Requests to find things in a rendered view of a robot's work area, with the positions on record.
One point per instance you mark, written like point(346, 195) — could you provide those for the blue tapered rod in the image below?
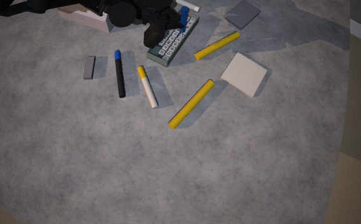
point(183, 18)

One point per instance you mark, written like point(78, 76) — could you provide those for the grey cylinder with tan tip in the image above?
point(188, 4)

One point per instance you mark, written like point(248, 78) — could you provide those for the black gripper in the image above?
point(167, 19)

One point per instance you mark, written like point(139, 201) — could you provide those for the beige flat square panel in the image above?
point(244, 74)

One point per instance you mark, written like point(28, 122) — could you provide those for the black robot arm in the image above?
point(121, 13)

